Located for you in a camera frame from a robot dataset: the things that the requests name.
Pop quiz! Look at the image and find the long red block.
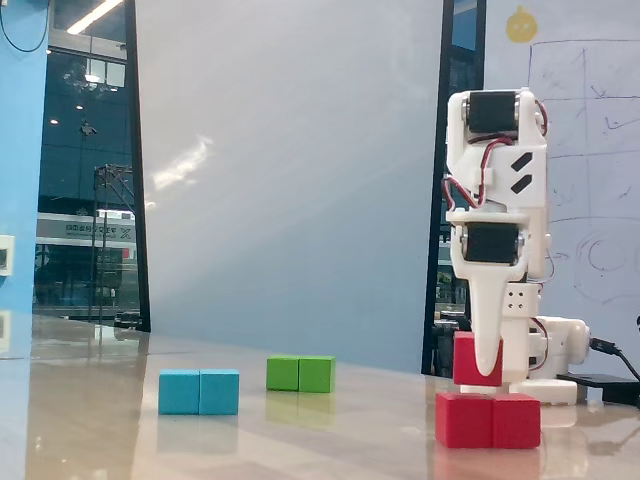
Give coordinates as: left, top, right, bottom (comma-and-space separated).
434, 391, 543, 450

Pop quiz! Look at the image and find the flat black power adapter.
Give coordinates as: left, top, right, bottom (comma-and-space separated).
556, 372, 640, 404

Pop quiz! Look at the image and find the thin black hanging cable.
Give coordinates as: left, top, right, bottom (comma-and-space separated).
0, 0, 54, 53

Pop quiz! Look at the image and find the narrow black window frame post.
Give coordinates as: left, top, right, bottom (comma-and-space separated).
123, 0, 153, 334

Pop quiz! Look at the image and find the black power cable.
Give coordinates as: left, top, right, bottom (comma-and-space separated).
588, 338, 640, 382

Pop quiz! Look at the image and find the yellow round sticker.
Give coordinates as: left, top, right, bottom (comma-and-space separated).
505, 4, 541, 44

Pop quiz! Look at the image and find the red white gripper servo wire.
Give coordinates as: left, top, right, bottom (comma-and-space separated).
442, 138, 509, 212

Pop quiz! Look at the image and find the long blue block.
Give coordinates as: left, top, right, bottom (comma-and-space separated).
158, 368, 241, 416

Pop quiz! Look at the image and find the small red cube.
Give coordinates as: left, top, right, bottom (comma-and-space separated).
452, 331, 504, 388

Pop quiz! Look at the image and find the red shoulder servo wire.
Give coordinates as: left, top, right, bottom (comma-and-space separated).
529, 316, 552, 372

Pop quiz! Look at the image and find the long green block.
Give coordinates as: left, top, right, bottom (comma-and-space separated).
265, 355, 337, 394

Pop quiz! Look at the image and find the wide black window frame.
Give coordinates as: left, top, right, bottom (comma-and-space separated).
420, 0, 488, 377

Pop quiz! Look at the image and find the white wall socket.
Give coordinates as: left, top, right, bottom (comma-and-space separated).
0, 234, 16, 276

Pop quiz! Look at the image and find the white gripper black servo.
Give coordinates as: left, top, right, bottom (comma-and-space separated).
445, 207, 551, 378

